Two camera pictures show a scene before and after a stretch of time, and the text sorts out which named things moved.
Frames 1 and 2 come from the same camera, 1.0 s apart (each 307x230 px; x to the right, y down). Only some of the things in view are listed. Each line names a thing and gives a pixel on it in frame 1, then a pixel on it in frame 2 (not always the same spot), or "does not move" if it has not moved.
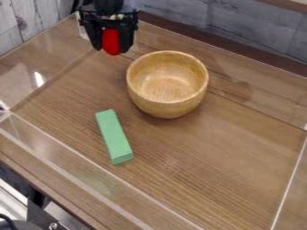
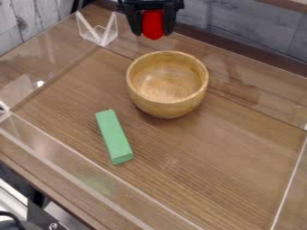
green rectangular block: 115,139 does not move
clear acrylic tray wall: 180,136 does not move
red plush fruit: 112,41 → 152,23
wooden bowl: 167,82 does not move
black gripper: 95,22 → 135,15
